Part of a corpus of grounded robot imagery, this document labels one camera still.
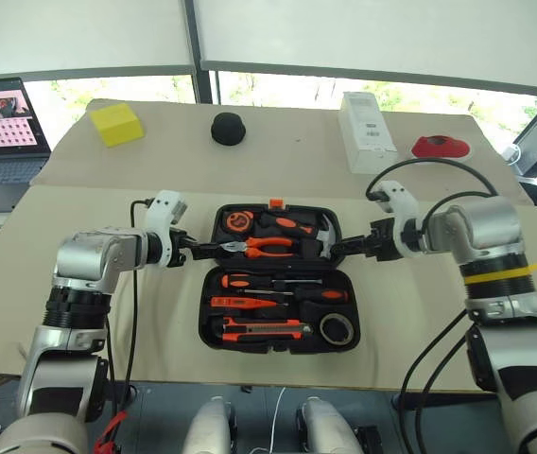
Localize black tool case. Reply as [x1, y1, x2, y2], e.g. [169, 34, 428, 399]
[198, 198, 362, 356]

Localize black electrical tape roll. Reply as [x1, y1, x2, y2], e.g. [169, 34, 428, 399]
[320, 312, 356, 346]

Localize orange black tape measure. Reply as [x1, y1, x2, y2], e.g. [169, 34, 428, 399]
[224, 209, 256, 234]

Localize thin white cable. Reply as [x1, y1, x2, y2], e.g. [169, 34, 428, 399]
[267, 386, 289, 454]

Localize white roller blind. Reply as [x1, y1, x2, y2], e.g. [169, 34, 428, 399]
[0, 0, 199, 82]
[199, 0, 537, 101]

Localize red slip-on shoe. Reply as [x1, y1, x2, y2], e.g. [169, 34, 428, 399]
[410, 133, 474, 161]

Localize orange handled pliers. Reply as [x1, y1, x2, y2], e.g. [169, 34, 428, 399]
[217, 236, 296, 259]

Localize white cardboard box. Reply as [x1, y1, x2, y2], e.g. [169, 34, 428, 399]
[337, 91, 399, 175]

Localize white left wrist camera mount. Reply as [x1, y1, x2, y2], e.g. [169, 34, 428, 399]
[144, 189, 190, 270]

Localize orange voltage tester pen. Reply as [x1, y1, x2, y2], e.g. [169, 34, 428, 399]
[208, 294, 294, 310]

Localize small white device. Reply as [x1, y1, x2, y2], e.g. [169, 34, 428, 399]
[501, 143, 526, 167]

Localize claw hammer orange black handle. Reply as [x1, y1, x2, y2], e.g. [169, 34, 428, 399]
[260, 212, 335, 260]

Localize red cable tie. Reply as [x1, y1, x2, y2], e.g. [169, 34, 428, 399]
[94, 410, 130, 454]

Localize yellow block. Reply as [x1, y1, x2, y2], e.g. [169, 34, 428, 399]
[89, 103, 147, 148]

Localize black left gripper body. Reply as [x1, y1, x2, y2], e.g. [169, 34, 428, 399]
[167, 225, 200, 268]

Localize slotted screwdriver orange black handle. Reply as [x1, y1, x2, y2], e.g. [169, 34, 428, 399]
[220, 272, 324, 290]

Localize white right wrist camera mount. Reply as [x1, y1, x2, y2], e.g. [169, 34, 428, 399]
[373, 180, 422, 259]

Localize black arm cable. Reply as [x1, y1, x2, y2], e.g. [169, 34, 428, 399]
[364, 157, 500, 454]
[106, 197, 153, 423]

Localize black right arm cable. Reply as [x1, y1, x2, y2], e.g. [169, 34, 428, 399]
[364, 157, 500, 454]

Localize orange black utility knife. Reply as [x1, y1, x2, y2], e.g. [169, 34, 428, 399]
[211, 317, 313, 343]

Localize black round knob object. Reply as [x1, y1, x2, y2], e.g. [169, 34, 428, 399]
[209, 112, 248, 147]

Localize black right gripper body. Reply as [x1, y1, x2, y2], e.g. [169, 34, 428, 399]
[364, 218, 406, 263]

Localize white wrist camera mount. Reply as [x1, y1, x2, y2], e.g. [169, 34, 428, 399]
[144, 189, 190, 270]
[373, 180, 422, 259]

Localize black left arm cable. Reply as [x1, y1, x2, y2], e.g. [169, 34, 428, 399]
[106, 197, 153, 423]

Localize silver rounded robot leg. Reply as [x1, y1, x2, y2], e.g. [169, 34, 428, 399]
[296, 395, 360, 454]
[183, 395, 240, 454]

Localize Phillips screwdriver orange black handle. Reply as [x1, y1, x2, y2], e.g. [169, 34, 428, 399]
[236, 285, 351, 306]

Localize grey window mullion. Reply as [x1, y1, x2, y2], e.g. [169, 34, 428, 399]
[181, 0, 221, 107]

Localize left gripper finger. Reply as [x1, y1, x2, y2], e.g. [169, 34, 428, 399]
[187, 248, 226, 262]
[185, 237, 225, 253]

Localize yellow cable tie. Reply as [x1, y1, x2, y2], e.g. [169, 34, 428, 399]
[463, 256, 537, 287]

